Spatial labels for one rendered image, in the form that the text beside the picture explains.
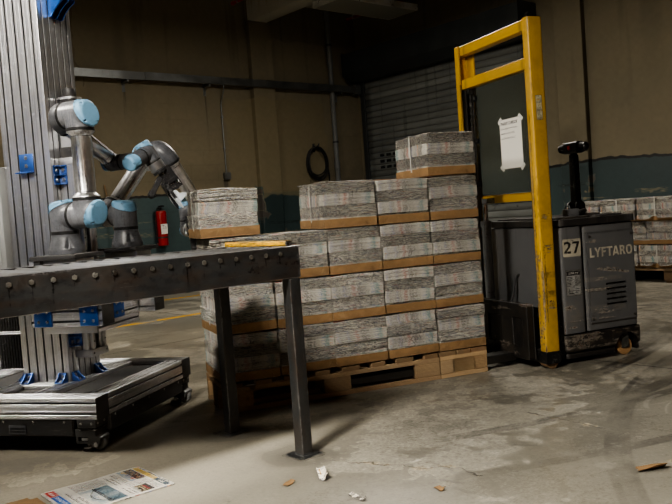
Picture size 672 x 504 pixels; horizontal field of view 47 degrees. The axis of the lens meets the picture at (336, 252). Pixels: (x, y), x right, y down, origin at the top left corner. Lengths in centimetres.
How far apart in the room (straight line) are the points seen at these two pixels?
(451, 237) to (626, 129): 633
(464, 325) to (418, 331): 28
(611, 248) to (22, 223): 304
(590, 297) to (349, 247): 139
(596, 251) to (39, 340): 290
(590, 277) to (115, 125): 762
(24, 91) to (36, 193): 46
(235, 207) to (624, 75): 731
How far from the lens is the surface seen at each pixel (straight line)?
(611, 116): 1034
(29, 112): 381
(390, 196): 395
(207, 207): 365
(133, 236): 390
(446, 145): 412
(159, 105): 1110
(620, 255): 456
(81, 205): 339
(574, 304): 437
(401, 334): 400
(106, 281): 252
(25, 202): 381
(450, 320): 414
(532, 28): 428
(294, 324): 291
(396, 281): 397
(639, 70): 1021
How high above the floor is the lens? 92
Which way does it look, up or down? 3 degrees down
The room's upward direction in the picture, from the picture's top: 4 degrees counter-clockwise
